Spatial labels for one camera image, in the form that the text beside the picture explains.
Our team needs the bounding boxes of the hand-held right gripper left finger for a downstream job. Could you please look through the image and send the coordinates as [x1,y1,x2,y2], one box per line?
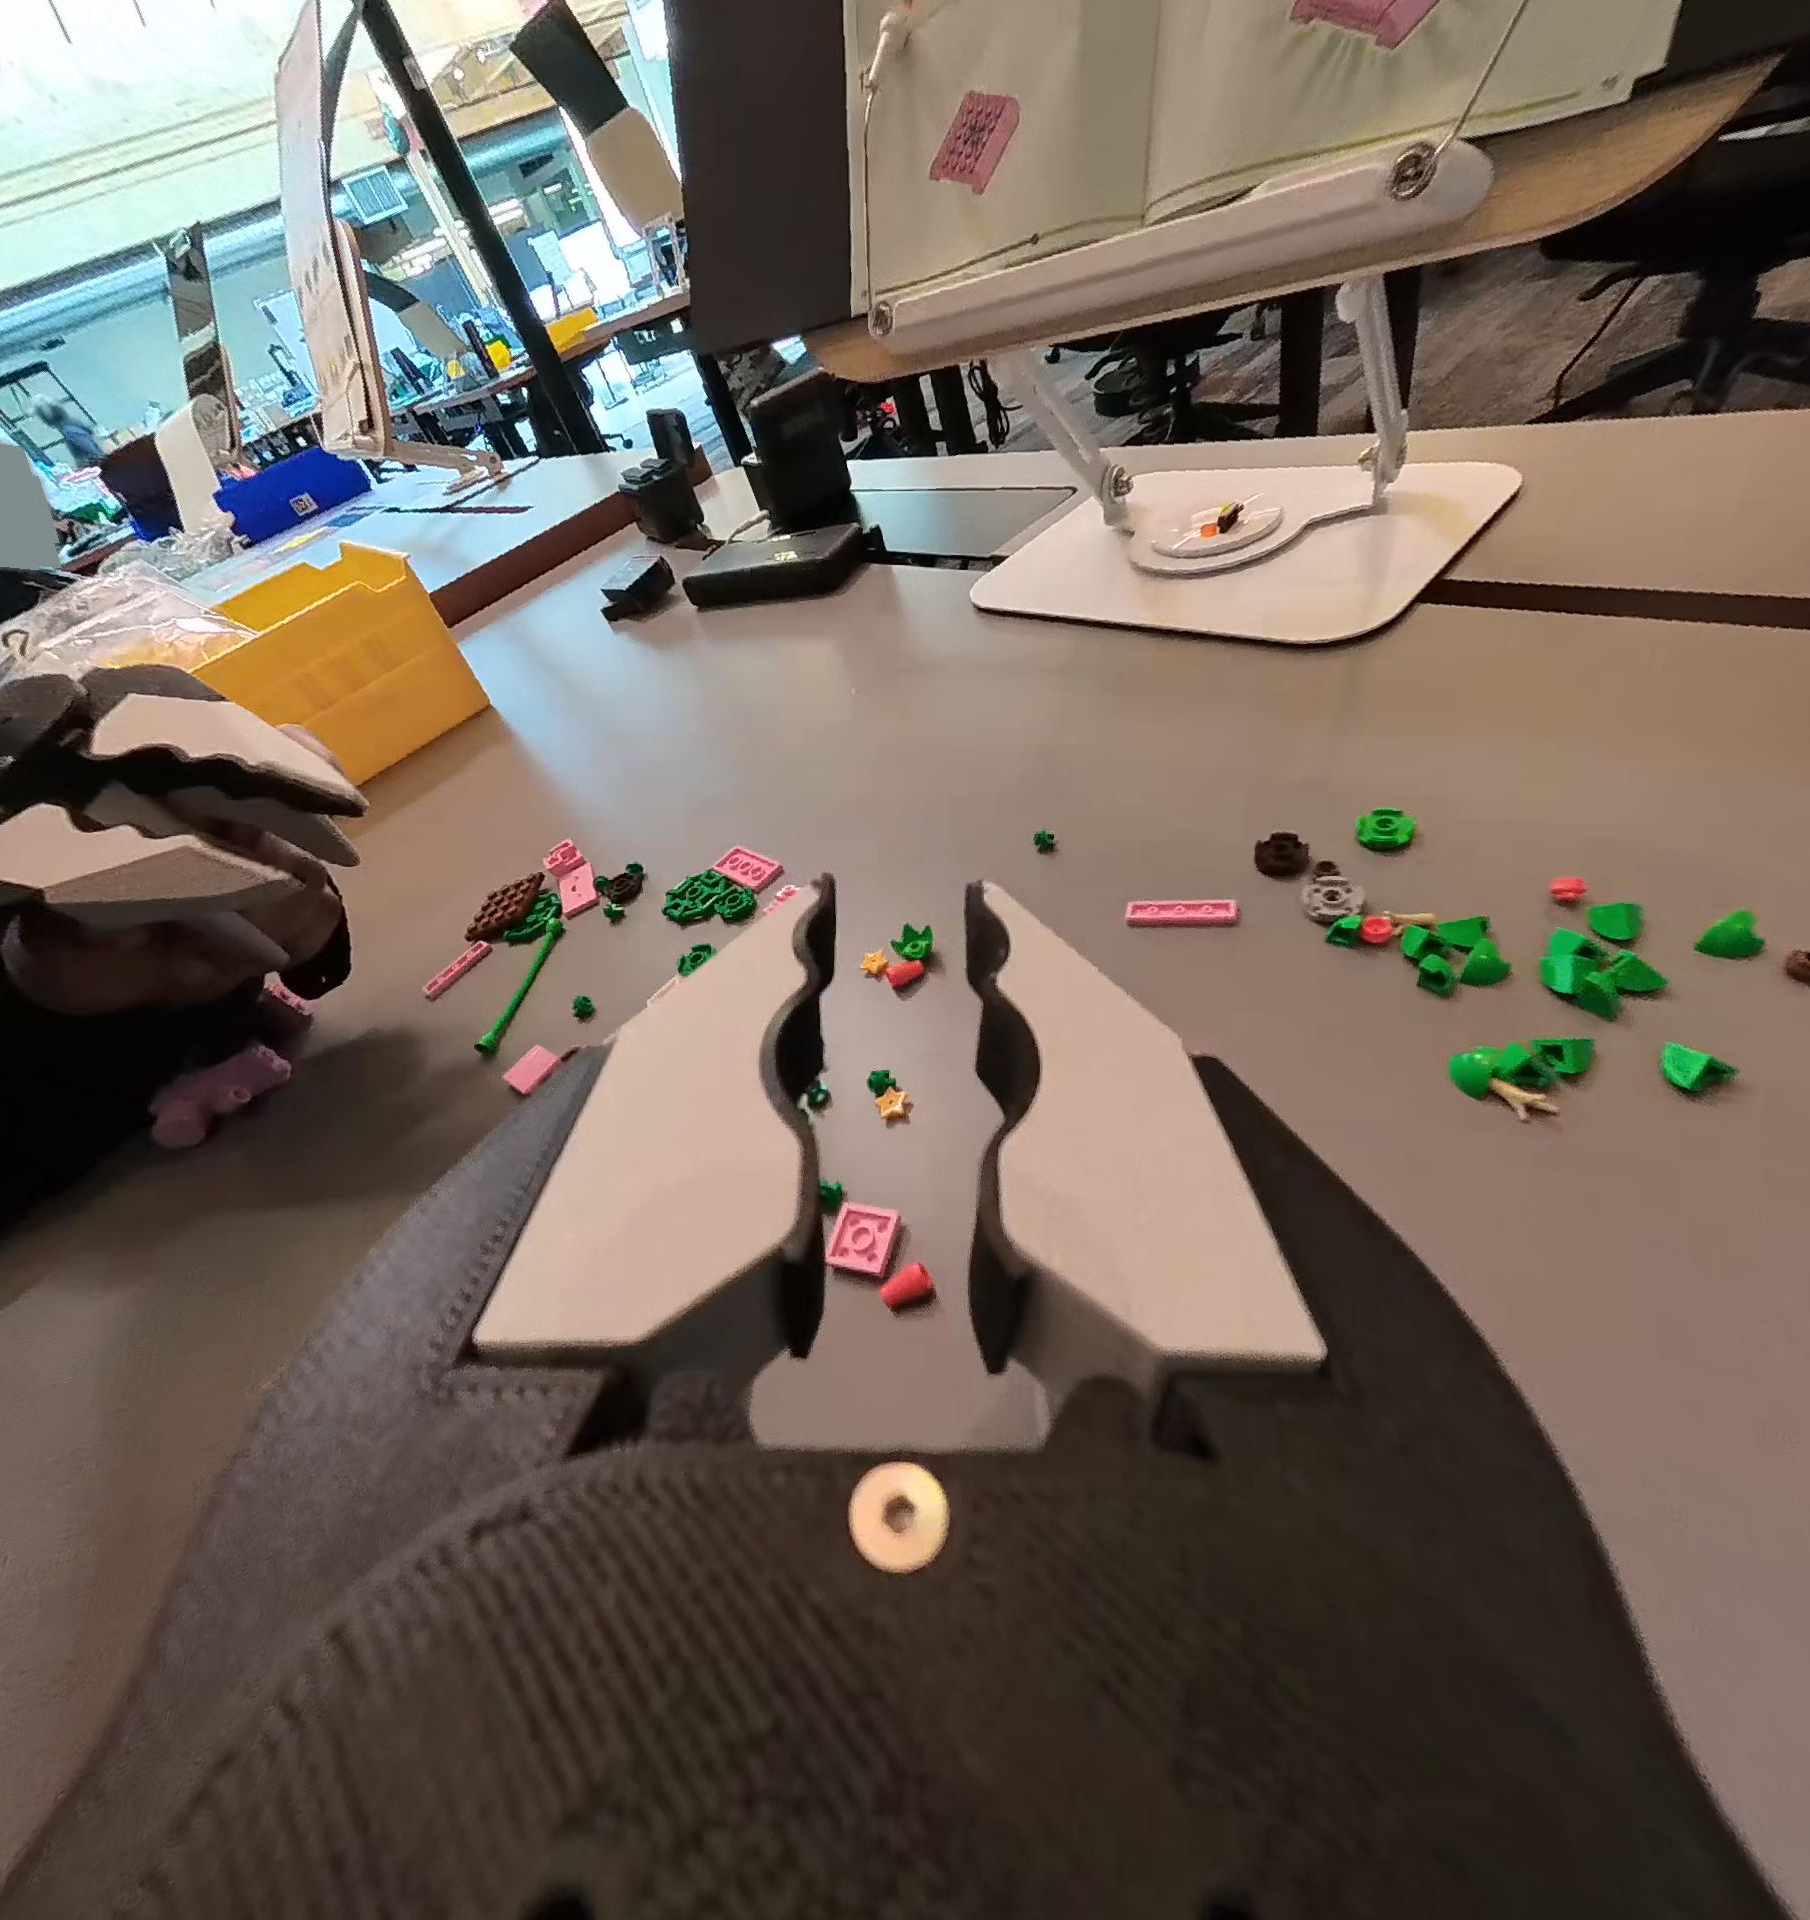
[468,872,836,1374]

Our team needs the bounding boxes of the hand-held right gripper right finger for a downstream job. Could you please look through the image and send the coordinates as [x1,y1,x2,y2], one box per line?
[966,879,1331,1389]

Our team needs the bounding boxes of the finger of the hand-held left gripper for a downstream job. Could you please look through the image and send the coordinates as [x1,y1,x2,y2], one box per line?
[79,700,370,872]
[0,803,314,919]

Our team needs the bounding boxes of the pink and brown branch assembly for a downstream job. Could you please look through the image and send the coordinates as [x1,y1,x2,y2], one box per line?
[148,974,314,1150]

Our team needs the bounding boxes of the white book stand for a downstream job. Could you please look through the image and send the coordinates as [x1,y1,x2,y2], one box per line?
[808,0,1791,646]

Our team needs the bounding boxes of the brick instruction booklet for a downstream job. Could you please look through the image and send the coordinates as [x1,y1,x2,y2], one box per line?
[845,0,1673,324]

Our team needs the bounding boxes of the person's left forearm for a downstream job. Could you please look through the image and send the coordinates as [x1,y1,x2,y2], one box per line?
[0,914,351,1285]

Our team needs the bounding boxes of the person's left hand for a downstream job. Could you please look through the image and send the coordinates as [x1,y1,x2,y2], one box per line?
[6,882,354,1024]

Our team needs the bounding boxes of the clear plastic bags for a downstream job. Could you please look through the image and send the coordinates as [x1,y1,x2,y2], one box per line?
[0,561,264,707]

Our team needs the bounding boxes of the scattered pink bricks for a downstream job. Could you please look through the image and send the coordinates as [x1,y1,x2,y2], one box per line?
[423,841,907,1279]

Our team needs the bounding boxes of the green rod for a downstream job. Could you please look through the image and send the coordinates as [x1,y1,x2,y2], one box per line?
[475,919,571,1055]

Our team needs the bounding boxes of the blue storage bin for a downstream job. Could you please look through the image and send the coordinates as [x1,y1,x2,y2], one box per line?
[216,454,376,546]

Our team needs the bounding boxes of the scattered green plant pieces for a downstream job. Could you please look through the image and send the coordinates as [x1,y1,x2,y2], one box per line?
[508,859,939,1209]

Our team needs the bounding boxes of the black charger dock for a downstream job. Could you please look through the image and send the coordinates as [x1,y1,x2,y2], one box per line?
[740,368,860,530]
[601,409,715,623]

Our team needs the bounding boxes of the cluster of green leaf pieces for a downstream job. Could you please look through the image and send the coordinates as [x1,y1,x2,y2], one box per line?
[1322,807,1773,1123]

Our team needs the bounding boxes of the cardboard instruction board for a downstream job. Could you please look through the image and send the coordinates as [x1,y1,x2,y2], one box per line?
[272,0,541,497]

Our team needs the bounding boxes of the black power adapter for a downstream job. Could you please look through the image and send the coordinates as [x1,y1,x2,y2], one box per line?
[680,522,864,609]

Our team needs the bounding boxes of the black pole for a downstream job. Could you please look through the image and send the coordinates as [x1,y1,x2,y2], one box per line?
[358,0,610,456]

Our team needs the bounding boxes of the black office chair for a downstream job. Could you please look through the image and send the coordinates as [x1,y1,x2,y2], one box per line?
[1534,91,1810,429]

